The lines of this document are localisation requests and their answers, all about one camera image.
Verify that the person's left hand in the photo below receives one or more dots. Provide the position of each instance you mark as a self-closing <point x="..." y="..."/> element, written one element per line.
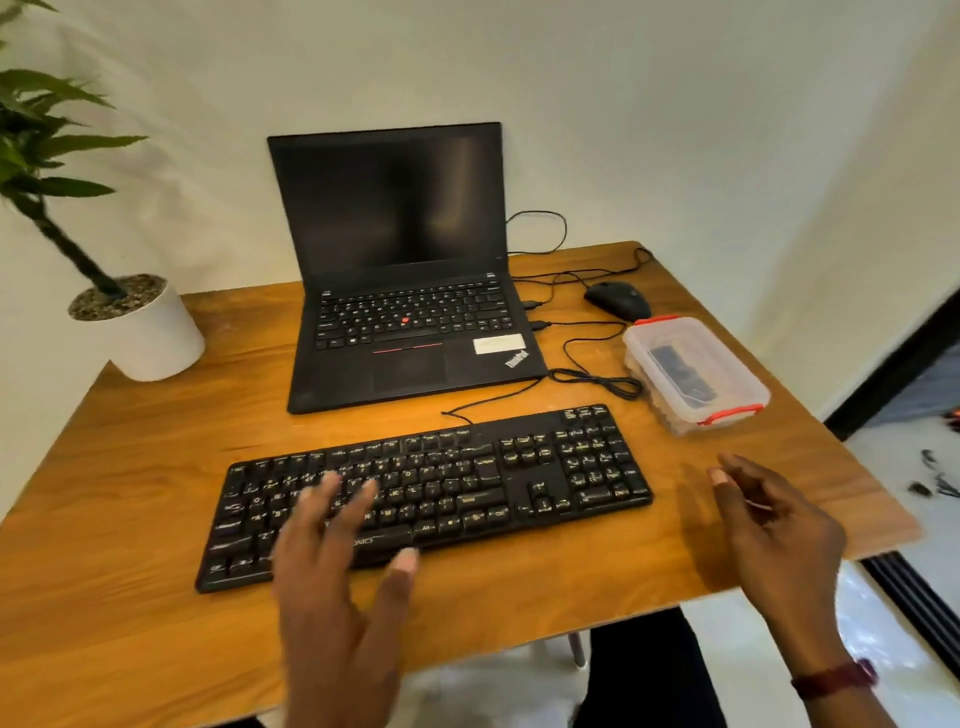
<point x="334" y="615"/>

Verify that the person's right hand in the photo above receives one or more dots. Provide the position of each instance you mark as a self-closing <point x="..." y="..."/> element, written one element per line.
<point x="795" y="570"/>

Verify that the person's left middle finger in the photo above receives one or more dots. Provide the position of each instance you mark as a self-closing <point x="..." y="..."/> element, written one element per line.
<point x="324" y="510"/>

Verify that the person's left thumb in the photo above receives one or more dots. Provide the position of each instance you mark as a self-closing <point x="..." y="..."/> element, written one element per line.
<point x="399" y="585"/>

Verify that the person's right thumb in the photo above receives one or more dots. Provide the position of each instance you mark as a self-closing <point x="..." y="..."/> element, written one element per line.
<point x="724" y="506"/>

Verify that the person's right forearm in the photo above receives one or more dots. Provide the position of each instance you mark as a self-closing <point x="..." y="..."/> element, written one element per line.
<point x="847" y="709"/>

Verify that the clear container with red clips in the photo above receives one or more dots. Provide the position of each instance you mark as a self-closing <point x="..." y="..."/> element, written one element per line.
<point x="720" y="394"/>

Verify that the black item in container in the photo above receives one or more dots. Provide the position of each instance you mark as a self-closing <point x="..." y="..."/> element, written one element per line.
<point x="681" y="371"/>

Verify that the black keyboard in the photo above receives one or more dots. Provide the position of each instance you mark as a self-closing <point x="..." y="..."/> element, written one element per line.
<point x="540" y="469"/>

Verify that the person's leg in dark trousers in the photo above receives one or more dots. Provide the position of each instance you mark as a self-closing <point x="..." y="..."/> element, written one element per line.
<point x="652" y="675"/>

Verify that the white table leg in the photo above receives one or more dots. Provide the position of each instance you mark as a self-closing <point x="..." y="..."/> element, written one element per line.
<point x="577" y="651"/>

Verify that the maroon wristband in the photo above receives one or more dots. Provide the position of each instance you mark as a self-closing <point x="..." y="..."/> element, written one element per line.
<point x="832" y="679"/>

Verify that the dark objects on floor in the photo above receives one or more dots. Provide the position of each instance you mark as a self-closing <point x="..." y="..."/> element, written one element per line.
<point x="934" y="480"/>

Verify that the black floor track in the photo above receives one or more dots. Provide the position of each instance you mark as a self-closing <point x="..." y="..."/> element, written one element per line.
<point x="919" y="600"/>

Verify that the black computer mouse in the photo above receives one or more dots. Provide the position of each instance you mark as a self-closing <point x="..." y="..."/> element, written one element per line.
<point x="619" y="300"/>

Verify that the white plant pot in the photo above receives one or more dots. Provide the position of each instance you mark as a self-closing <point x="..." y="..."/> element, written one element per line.
<point x="154" y="337"/>

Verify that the black laptop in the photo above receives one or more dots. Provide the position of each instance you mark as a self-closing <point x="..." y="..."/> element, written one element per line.
<point x="405" y="225"/>

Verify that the green plant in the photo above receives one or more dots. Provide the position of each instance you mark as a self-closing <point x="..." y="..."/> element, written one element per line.
<point x="34" y="142"/>

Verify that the black door frame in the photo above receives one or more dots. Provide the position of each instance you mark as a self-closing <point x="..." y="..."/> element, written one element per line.
<point x="892" y="360"/>

